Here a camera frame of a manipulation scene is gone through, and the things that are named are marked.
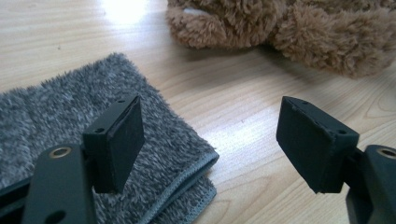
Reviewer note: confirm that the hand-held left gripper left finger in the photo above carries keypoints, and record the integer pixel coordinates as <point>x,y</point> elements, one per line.
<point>115,146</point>

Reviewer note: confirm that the brown teddy bear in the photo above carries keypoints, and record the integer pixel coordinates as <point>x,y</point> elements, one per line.
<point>295,28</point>

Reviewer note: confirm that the grey fluffy towel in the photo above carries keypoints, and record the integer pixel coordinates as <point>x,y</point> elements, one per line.
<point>77,102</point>

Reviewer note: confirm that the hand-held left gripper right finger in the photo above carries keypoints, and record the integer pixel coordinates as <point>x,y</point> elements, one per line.
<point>311,146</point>

